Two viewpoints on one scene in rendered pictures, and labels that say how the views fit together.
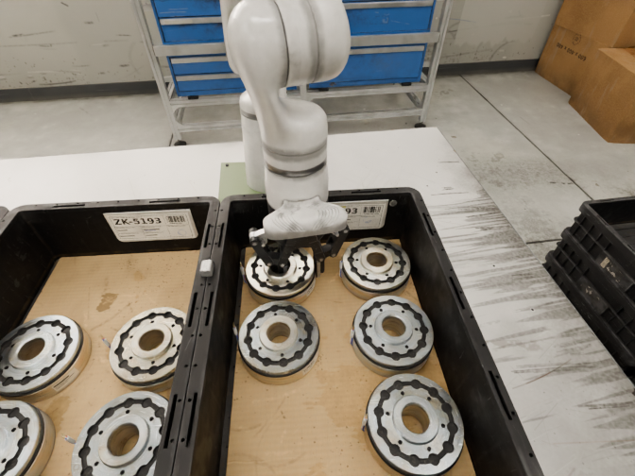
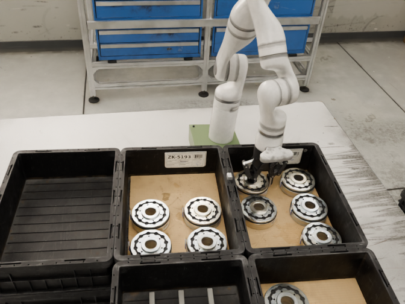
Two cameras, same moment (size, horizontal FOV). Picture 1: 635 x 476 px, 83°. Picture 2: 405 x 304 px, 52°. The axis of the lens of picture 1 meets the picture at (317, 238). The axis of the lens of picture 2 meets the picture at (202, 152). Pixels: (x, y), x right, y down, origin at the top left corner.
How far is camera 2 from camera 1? 0.76 m
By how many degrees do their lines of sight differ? 7
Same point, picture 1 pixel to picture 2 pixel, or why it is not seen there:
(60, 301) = (142, 196)
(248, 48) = (270, 98)
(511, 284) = (368, 199)
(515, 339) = (369, 225)
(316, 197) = (279, 146)
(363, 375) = (296, 226)
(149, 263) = (179, 180)
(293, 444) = not seen: hidden behind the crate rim
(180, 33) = (110, 12)
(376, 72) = not seen: hidden behind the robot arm
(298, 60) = (284, 101)
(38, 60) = not seen: outside the picture
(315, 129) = (283, 120)
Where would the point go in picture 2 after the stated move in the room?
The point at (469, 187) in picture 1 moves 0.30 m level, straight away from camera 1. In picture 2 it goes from (344, 143) to (357, 107)
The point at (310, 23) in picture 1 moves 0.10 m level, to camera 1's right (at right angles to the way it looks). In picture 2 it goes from (288, 90) to (328, 90)
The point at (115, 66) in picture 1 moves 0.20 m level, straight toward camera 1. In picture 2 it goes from (29, 27) to (34, 36)
